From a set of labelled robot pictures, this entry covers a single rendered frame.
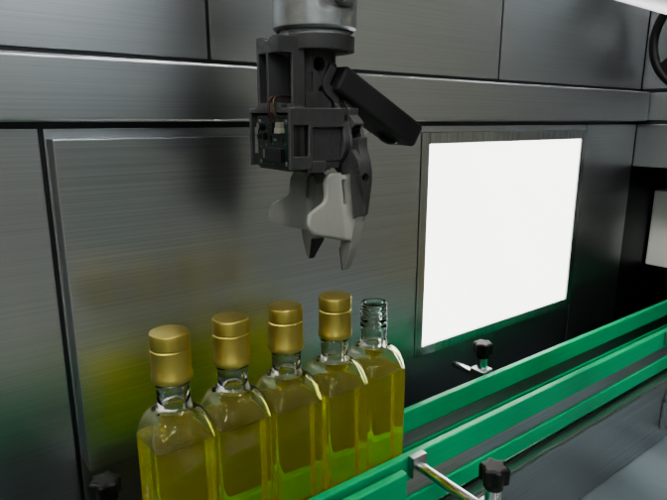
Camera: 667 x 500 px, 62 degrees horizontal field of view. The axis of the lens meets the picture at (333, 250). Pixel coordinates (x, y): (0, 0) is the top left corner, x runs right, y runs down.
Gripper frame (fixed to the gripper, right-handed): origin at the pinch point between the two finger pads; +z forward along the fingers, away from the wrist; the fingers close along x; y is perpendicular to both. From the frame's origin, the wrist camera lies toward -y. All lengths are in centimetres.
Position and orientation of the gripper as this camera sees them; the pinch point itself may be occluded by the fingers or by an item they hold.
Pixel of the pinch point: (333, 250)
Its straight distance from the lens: 55.8
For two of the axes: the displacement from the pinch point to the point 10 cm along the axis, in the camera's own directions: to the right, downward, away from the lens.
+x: 6.0, 1.9, -7.8
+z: 0.0, 9.7, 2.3
